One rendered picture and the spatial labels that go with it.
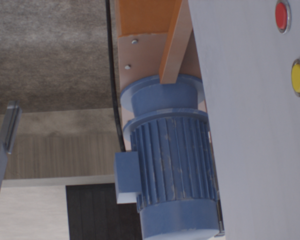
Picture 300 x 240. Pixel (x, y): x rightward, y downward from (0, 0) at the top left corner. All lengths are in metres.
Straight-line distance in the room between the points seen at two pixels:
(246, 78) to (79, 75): 2.16
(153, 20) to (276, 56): 0.83
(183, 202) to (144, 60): 0.36
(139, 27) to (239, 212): 0.68
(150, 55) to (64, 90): 1.54
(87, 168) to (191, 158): 1.61
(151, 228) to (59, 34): 1.23
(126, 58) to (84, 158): 1.67
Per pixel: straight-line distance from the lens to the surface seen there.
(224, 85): 0.70
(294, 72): 0.40
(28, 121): 3.03
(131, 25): 1.25
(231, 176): 0.70
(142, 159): 1.38
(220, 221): 1.60
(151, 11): 1.27
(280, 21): 0.42
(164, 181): 1.32
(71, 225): 3.08
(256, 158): 0.52
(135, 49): 1.27
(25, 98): 2.88
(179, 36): 1.16
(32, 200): 3.59
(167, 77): 1.33
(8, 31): 2.29
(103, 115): 3.03
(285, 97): 0.43
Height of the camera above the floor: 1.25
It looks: 23 degrees down
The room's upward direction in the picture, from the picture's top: 174 degrees clockwise
